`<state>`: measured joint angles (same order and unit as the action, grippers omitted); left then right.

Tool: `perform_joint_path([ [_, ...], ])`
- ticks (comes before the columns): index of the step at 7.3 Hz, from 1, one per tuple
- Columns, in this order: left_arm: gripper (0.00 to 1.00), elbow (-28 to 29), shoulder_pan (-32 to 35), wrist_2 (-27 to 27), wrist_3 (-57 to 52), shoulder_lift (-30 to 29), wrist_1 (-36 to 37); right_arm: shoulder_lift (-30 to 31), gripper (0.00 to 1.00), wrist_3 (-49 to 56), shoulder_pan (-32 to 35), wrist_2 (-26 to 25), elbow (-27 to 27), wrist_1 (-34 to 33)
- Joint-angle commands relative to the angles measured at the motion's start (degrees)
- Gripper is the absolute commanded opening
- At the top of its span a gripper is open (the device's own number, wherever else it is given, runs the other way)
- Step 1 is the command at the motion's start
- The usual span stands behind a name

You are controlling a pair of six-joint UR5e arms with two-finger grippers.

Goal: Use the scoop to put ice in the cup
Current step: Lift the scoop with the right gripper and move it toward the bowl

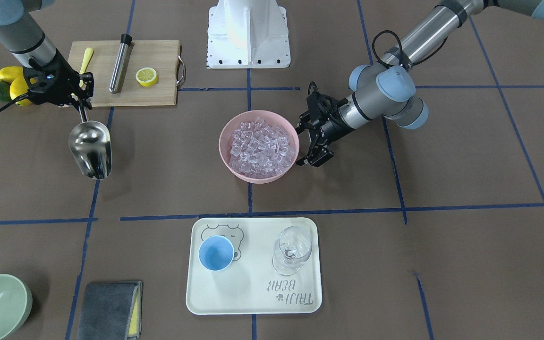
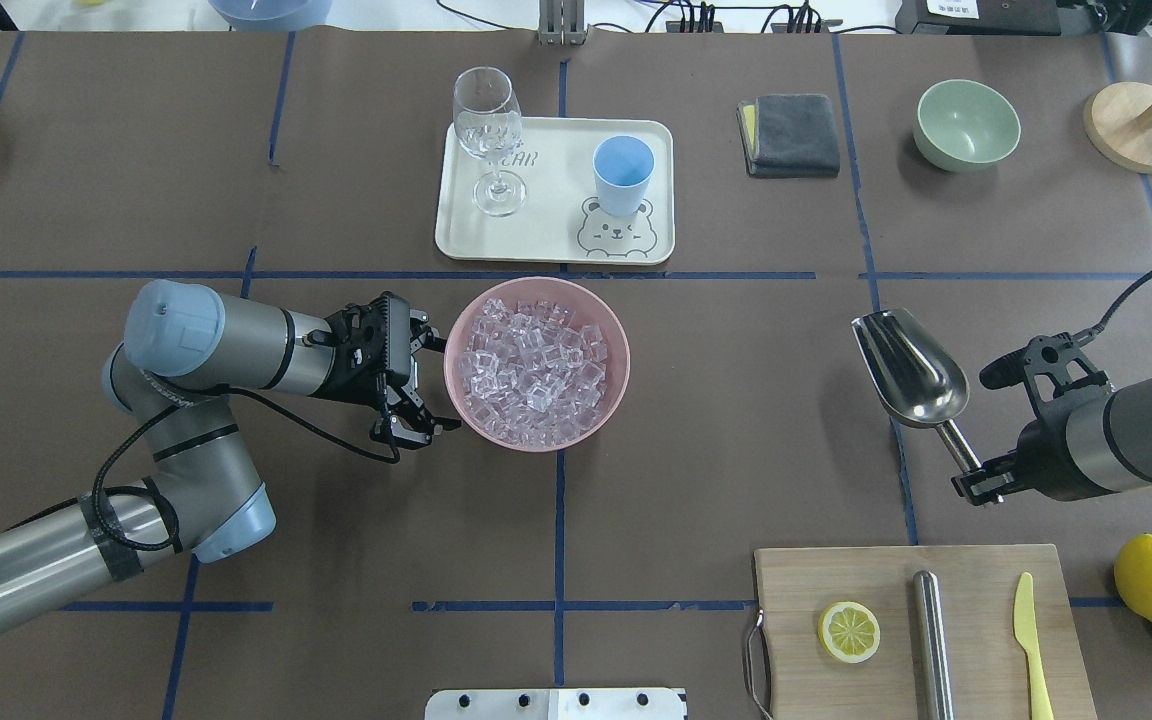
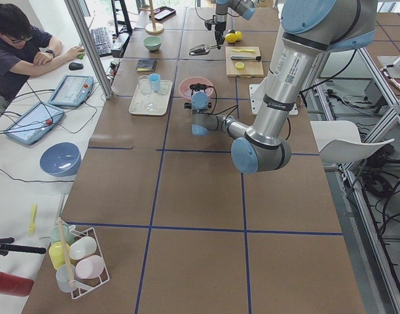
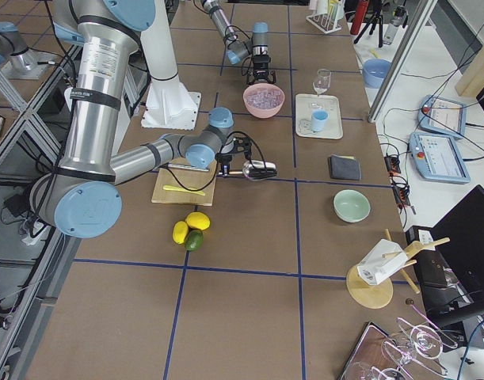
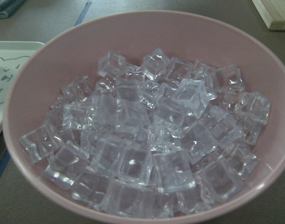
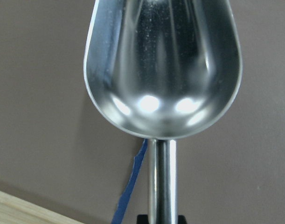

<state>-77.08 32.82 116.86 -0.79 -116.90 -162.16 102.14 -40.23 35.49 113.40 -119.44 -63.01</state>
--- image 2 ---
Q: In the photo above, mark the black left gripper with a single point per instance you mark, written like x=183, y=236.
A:
x=344, y=380

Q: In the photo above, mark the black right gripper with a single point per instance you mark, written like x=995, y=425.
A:
x=1044, y=455

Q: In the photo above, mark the stainless steel ice scoop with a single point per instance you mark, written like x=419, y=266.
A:
x=917, y=380

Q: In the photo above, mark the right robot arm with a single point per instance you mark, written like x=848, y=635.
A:
x=1084, y=444

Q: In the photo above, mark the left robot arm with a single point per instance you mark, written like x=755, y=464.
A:
x=184, y=481

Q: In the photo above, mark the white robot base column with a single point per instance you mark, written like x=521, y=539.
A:
x=559, y=703

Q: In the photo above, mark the pile of clear ice cubes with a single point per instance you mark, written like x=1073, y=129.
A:
x=529, y=375

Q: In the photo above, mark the light blue plastic cup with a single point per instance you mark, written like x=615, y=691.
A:
x=623, y=168

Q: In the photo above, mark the pink bowl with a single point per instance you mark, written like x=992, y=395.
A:
x=587, y=308

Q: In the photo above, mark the yellow plastic knife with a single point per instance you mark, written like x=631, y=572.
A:
x=1025, y=631

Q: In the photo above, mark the lemon half slice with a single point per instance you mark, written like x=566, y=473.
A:
x=849, y=632

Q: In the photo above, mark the cream bear serving tray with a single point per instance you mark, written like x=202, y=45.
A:
x=561, y=220

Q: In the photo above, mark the clear wine glass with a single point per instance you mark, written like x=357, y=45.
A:
x=487, y=121

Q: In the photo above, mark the green ceramic bowl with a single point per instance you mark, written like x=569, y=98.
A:
x=963, y=126

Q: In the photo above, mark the wooden paper towel stand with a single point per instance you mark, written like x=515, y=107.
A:
x=1118, y=121

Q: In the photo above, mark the blue bowl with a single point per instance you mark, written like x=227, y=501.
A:
x=272, y=15

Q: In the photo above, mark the grey folded cloth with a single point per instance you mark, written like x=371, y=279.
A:
x=790, y=136

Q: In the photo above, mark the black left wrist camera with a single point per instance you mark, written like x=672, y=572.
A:
x=370, y=342

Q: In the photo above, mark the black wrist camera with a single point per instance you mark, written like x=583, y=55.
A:
x=370, y=342
x=1055, y=372

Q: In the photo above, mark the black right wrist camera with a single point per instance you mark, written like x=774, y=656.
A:
x=1055, y=372

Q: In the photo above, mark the aluminium frame post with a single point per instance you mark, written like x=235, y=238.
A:
x=562, y=22

